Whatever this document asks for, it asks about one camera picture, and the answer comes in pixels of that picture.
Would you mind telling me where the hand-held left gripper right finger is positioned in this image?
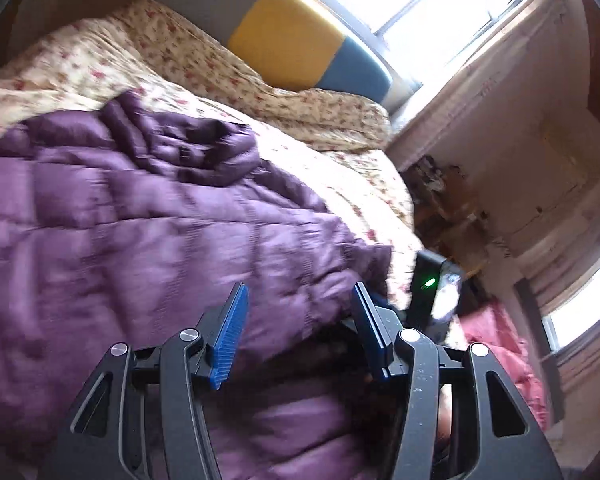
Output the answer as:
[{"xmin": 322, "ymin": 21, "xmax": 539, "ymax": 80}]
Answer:
[{"xmin": 352, "ymin": 281, "xmax": 563, "ymax": 480}]

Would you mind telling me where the pink cloth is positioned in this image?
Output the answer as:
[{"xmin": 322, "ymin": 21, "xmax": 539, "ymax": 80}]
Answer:
[{"xmin": 455, "ymin": 305, "xmax": 551, "ymax": 431}]

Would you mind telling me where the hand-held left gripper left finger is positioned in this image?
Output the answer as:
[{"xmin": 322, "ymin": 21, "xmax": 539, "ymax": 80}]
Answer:
[{"xmin": 40, "ymin": 281, "xmax": 251, "ymax": 480}]

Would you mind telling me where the small bright window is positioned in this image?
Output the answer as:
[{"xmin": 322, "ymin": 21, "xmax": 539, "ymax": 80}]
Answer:
[{"xmin": 540, "ymin": 260, "xmax": 600, "ymax": 356}]

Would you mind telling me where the wooden chair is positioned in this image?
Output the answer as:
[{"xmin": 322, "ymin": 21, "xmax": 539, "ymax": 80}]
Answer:
[{"xmin": 410, "ymin": 155, "xmax": 491, "ymax": 277}]

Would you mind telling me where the floral bed duvet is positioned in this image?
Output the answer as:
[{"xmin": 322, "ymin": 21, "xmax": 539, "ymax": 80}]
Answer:
[{"xmin": 0, "ymin": 0, "xmax": 421, "ymax": 311}]

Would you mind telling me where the purple quilted down jacket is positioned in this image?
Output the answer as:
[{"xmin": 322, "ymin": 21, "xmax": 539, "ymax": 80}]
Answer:
[{"xmin": 0, "ymin": 89, "xmax": 451, "ymax": 480}]

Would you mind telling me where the pale floral curtain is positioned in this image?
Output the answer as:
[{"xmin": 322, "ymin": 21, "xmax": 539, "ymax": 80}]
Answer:
[{"xmin": 390, "ymin": 0, "xmax": 576, "ymax": 171}]

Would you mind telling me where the grey yellow blue headboard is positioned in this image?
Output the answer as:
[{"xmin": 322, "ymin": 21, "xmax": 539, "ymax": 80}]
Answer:
[{"xmin": 145, "ymin": 0, "xmax": 396, "ymax": 111}]

